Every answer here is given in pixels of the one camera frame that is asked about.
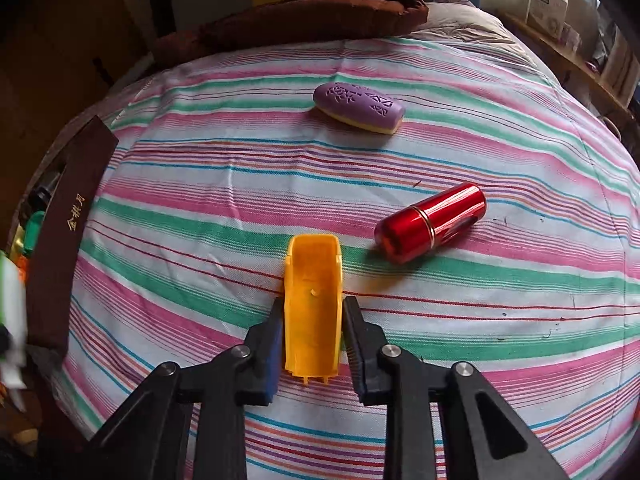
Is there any purple yellow oval case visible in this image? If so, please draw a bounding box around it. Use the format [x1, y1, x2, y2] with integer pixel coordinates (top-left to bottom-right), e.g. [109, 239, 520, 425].
[313, 81, 406, 136]

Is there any green plastic piece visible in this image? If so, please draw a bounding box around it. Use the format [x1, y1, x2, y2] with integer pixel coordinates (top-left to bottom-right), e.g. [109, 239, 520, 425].
[22, 210, 47, 257]

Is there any yellow orange plastic shell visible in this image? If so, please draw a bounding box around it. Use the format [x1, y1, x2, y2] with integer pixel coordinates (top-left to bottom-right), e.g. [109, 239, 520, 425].
[283, 233, 345, 387]

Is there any grey pillow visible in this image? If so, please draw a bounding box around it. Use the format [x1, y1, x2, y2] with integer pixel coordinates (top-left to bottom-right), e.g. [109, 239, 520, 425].
[425, 0, 507, 45]

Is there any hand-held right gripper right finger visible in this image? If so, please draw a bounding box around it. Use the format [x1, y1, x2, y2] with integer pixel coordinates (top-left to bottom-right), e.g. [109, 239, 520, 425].
[342, 296, 571, 480]

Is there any brown blanket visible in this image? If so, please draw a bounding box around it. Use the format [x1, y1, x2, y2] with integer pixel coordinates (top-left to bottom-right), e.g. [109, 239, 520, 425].
[150, 0, 430, 68]

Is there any red metallic cylinder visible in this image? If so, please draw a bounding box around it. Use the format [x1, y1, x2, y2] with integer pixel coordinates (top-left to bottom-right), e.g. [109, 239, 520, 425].
[374, 182, 487, 266]

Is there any brown box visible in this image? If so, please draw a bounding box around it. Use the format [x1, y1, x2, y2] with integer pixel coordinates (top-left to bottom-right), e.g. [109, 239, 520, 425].
[0, 116, 120, 361]

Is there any wooden shelf with items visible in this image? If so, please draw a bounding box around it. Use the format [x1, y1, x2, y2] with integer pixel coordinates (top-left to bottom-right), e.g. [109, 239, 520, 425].
[500, 10, 640, 128]

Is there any white cardboard box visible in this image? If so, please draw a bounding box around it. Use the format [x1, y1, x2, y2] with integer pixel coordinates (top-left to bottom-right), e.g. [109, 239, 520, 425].
[525, 0, 570, 41]

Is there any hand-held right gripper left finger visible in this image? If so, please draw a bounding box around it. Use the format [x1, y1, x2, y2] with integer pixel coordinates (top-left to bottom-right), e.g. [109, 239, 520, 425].
[87, 297, 286, 480]

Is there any striped bed sheet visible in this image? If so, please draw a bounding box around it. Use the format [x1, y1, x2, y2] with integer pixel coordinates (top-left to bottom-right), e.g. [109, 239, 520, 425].
[37, 35, 640, 480]

